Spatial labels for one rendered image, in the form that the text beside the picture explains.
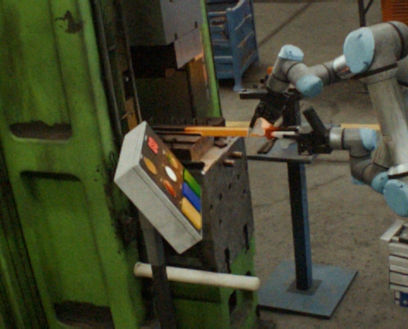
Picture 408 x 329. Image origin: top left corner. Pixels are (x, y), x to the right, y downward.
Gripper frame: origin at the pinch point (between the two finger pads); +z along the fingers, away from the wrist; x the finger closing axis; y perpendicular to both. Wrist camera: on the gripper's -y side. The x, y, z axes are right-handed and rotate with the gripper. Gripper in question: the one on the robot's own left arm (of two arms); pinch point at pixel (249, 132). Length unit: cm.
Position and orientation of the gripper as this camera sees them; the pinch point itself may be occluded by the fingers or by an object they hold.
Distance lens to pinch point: 257.9
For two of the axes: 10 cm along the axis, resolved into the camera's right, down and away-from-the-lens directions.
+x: 4.5, -3.6, 8.2
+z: -3.0, 8.0, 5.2
